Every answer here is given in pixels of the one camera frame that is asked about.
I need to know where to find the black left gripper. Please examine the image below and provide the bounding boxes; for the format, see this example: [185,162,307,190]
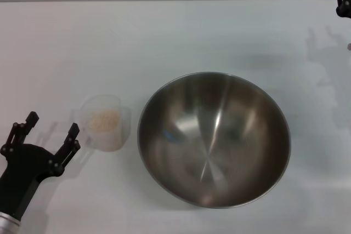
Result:
[0,111,82,220]

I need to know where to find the white rice grains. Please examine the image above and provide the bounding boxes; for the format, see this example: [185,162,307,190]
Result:
[88,110,121,133]

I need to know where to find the clear plastic measuring cup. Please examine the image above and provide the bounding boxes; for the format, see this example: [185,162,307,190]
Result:
[72,94,132,152]

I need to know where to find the stainless steel mixing bowl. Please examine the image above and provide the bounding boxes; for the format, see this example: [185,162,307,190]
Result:
[137,71,292,209]

